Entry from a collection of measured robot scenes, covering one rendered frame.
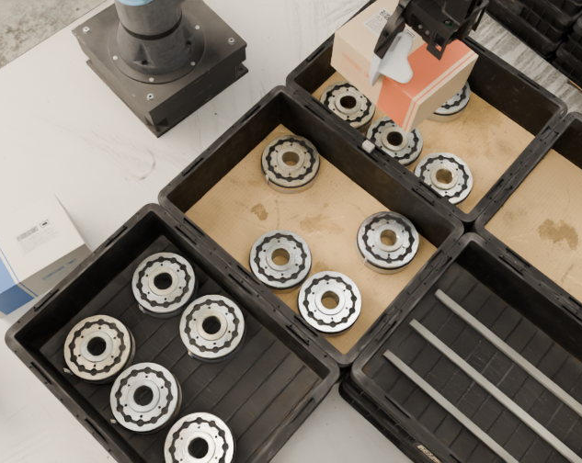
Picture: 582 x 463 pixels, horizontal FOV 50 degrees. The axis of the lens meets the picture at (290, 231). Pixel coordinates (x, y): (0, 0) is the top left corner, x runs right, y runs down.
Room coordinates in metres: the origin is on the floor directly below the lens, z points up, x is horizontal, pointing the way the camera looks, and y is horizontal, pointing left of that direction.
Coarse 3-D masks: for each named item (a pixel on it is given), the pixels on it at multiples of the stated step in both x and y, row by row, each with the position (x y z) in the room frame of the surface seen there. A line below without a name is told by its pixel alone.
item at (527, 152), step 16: (352, 16) 0.78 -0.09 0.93; (320, 48) 0.71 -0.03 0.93; (480, 48) 0.73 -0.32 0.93; (304, 64) 0.67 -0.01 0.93; (496, 64) 0.70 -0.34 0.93; (288, 80) 0.63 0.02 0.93; (528, 80) 0.66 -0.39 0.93; (304, 96) 0.60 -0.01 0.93; (544, 96) 0.63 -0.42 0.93; (560, 112) 0.60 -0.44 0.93; (352, 128) 0.55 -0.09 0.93; (544, 128) 0.57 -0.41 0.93; (384, 160) 0.49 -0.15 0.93; (416, 176) 0.46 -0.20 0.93; (512, 176) 0.48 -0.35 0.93; (432, 192) 0.44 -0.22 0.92; (496, 192) 0.45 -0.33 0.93; (448, 208) 0.41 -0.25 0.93; (480, 208) 0.42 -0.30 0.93; (464, 224) 0.39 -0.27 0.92
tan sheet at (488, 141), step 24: (336, 72) 0.73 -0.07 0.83; (456, 120) 0.64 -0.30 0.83; (480, 120) 0.64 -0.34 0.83; (504, 120) 0.65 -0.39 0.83; (432, 144) 0.58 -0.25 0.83; (456, 144) 0.59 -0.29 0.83; (480, 144) 0.59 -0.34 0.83; (504, 144) 0.59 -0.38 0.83; (528, 144) 0.60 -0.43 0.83; (480, 168) 0.54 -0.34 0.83; (504, 168) 0.54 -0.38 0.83; (480, 192) 0.49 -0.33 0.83
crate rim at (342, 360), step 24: (264, 96) 0.60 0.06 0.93; (288, 96) 0.60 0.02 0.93; (240, 120) 0.55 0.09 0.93; (216, 144) 0.50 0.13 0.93; (360, 144) 0.52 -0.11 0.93; (192, 168) 0.46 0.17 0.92; (384, 168) 0.48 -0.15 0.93; (168, 192) 0.41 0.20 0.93; (408, 192) 0.44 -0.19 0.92; (456, 240) 0.36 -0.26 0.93; (240, 264) 0.30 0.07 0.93; (432, 264) 0.32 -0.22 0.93; (264, 288) 0.26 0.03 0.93; (408, 288) 0.28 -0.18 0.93; (288, 312) 0.23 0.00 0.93; (384, 312) 0.24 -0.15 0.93; (312, 336) 0.20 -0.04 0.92; (336, 360) 0.16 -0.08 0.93
